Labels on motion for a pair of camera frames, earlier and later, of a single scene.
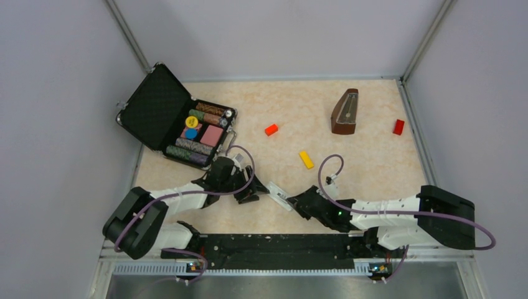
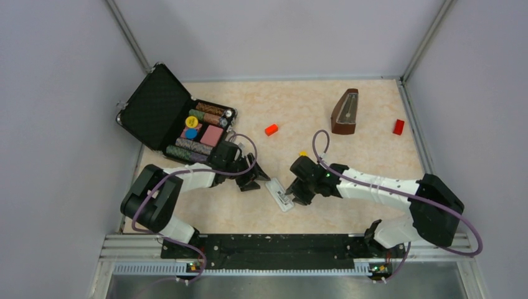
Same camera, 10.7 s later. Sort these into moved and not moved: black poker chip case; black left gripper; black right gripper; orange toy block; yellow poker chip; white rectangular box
Moved: black left gripper; black right gripper
Not moved: black poker chip case; orange toy block; white rectangular box; yellow poker chip
